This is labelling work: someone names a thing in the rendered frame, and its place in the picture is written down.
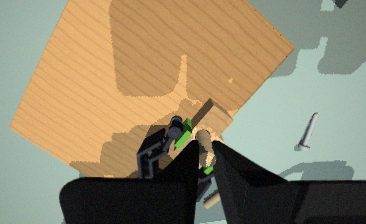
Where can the grey metal bolt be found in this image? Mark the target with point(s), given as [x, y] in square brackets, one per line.
[308, 134]

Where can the light wooden board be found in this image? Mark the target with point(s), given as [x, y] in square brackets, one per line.
[116, 71]

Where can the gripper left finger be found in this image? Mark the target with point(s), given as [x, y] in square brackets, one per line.
[167, 198]

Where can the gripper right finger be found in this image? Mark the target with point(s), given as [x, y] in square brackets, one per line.
[251, 194]

